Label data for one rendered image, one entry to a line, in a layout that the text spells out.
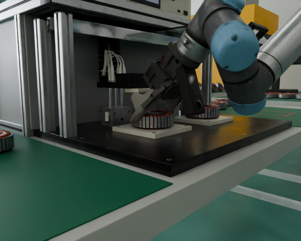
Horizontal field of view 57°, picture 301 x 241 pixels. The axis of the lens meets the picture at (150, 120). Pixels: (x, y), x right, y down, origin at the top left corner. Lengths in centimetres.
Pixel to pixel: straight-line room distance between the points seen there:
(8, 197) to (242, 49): 42
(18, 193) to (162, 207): 20
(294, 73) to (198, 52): 550
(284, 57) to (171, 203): 40
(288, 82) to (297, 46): 543
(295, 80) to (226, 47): 560
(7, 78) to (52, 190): 57
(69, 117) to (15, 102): 26
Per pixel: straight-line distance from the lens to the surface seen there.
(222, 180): 52
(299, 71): 606
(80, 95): 88
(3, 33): 96
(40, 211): 37
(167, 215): 41
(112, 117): 79
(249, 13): 447
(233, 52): 50
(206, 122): 83
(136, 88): 73
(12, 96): 92
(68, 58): 68
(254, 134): 74
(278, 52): 64
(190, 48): 62
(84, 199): 39
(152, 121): 68
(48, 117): 77
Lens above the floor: 91
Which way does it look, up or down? 8 degrees down
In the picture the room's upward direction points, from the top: straight up
